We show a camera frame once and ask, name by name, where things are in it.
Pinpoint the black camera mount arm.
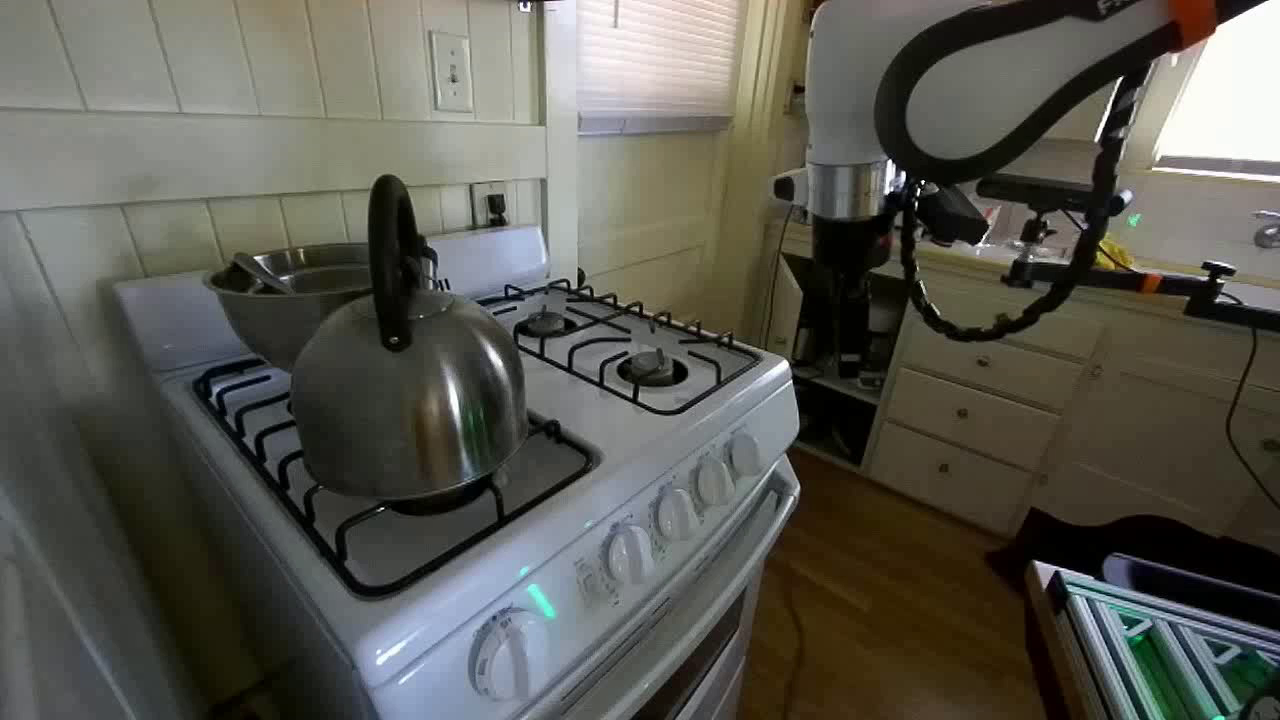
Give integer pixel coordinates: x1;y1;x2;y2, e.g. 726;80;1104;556
1000;211;1280;334

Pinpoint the bright window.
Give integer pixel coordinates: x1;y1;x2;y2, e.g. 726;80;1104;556
1153;0;1280;186

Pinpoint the black cloth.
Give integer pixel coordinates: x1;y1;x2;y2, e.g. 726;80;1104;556
983;507;1280;604

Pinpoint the silver kettle black handle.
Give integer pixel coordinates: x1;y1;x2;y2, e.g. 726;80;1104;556
286;171;531;507

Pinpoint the white stove knob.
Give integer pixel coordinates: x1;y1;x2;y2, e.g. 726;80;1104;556
688;453;739;511
649;479;704;545
465;604;550;707
721;429;766;484
596;515;660;590

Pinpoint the white gas stove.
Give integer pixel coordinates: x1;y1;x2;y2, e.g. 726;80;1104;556
111;219;809;720

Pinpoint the black stereo camera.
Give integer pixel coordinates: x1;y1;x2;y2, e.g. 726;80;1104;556
971;171;1136;219

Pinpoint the white light switch plate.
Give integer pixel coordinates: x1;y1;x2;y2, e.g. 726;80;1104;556
429;27;480;117

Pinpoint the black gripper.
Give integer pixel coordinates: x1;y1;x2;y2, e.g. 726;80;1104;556
812;216;896;384

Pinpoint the white wall outlet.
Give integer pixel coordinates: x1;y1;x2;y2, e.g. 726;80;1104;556
466;176;512;232

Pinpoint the silver metal bowl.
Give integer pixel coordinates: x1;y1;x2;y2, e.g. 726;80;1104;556
205;240;380;374

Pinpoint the white frame stand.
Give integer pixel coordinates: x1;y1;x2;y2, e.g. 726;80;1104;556
1025;556;1280;720

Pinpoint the white cabinet drawer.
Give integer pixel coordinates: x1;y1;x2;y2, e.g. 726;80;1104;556
883;365;1064;473
901;320;1087;414
915;281;1110;362
862;421;1035;538

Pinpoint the black cast iron stove grate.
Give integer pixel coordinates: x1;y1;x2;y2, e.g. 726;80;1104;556
187;353;599;599
475;272;766;421

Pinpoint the white base cabinet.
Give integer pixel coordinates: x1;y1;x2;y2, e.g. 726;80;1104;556
771;216;1280;554

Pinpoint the thin black cable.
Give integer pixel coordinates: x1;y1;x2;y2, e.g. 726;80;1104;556
1218;326;1280;511

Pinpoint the orange cable strap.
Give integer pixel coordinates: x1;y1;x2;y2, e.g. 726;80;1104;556
1158;0;1225;49

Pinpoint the small yellow item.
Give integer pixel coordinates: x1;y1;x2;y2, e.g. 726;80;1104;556
1085;232;1136;275

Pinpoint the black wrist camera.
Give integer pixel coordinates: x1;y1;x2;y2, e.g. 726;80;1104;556
915;180;992;248

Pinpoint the silver metal spoon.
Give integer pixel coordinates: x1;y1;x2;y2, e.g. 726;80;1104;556
210;253;315;296

